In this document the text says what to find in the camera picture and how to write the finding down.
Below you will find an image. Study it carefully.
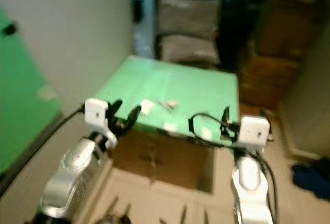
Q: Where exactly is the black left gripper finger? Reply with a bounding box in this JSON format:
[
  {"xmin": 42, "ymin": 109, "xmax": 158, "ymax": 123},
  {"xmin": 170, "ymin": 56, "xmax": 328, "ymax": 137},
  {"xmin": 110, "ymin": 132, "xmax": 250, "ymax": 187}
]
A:
[
  {"xmin": 125, "ymin": 105, "xmax": 143, "ymax": 130},
  {"xmin": 107, "ymin": 99, "xmax": 124, "ymax": 124}
]

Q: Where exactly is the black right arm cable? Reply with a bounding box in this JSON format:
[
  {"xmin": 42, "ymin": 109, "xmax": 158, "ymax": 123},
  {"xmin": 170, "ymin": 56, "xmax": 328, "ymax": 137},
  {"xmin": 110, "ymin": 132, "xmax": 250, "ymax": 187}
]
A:
[{"xmin": 188, "ymin": 111, "xmax": 280, "ymax": 224}]

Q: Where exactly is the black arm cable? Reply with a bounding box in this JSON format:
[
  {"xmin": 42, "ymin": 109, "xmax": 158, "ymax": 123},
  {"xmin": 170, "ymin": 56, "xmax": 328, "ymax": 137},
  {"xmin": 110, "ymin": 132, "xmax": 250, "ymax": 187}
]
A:
[
  {"xmin": 188, "ymin": 111, "xmax": 280, "ymax": 224},
  {"xmin": 0, "ymin": 105, "xmax": 86, "ymax": 196}
]

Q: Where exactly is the black tape strip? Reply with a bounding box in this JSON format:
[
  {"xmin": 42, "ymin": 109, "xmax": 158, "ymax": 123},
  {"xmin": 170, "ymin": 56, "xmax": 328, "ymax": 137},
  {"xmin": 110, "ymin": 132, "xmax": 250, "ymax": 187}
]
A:
[{"xmin": 3, "ymin": 22, "xmax": 17, "ymax": 35}]

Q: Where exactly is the green wall sheet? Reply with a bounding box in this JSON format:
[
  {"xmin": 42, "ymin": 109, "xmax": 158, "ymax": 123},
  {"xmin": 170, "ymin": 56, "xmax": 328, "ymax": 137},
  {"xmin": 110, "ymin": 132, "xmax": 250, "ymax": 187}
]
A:
[{"xmin": 0, "ymin": 10, "xmax": 63, "ymax": 175}]

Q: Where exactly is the large plain brown cardboard box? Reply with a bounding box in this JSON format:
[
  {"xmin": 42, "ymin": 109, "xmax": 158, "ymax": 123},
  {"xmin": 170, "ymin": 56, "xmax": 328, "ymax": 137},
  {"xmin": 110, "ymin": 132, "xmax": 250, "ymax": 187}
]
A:
[{"xmin": 250, "ymin": 0, "xmax": 323, "ymax": 59}]

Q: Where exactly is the dark blue cloth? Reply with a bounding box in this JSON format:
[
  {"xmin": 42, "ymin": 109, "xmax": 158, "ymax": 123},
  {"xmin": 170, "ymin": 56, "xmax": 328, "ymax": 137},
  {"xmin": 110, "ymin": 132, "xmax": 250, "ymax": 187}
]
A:
[{"xmin": 290, "ymin": 162, "xmax": 330, "ymax": 200}]

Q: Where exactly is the grey pillow with bear print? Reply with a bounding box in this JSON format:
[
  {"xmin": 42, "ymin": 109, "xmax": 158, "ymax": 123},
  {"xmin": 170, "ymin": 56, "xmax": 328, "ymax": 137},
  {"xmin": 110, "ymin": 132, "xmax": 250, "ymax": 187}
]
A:
[{"xmin": 157, "ymin": 0, "xmax": 223, "ymax": 39}]

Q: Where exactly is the white tape piece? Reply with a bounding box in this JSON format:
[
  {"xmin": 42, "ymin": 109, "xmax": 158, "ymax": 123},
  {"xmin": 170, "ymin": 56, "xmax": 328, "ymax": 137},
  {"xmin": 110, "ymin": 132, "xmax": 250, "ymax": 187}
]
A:
[
  {"xmin": 162, "ymin": 122, "xmax": 179, "ymax": 131},
  {"xmin": 37, "ymin": 85, "xmax": 57, "ymax": 102},
  {"xmin": 201, "ymin": 127, "xmax": 214, "ymax": 140}
]

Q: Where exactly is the brown cardboard box table base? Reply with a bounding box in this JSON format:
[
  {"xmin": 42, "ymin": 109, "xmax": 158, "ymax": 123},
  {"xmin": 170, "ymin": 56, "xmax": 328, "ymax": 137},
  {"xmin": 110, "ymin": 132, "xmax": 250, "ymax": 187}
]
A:
[{"xmin": 111, "ymin": 130, "xmax": 218, "ymax": 193}]

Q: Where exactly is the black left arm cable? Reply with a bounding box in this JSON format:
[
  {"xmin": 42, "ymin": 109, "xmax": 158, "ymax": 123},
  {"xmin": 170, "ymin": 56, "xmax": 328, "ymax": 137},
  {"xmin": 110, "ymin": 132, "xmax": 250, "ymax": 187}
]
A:
[{"xmin": 0, "ymin": 105, "xmax": 86, "ymax": 196}]

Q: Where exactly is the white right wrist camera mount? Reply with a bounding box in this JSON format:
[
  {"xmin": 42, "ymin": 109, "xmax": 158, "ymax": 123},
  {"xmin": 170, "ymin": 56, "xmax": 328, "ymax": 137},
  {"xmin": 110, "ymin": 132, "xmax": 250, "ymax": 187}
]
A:
[{"xmin": 236, "ymin": 115, "xmax": 272, "ymax": 151}]

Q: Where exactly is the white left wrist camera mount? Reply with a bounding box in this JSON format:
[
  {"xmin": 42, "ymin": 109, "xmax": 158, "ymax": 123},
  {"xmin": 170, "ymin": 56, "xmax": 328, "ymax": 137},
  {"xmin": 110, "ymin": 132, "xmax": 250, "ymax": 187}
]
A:
[{"xmin": 84, "ymin": 98, "xmax": 118, "ymax": 150}]

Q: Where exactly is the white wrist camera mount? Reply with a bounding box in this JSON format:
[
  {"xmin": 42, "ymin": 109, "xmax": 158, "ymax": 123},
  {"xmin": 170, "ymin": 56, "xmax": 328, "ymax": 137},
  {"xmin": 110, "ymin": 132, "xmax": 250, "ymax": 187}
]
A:
[
  {"xmin": 236, "ymin": 115, "xmax": 272, "ymax": 151},
  {"xmin": 84, "ymin": 98, "xmax": 118, "ymax": 150}
]

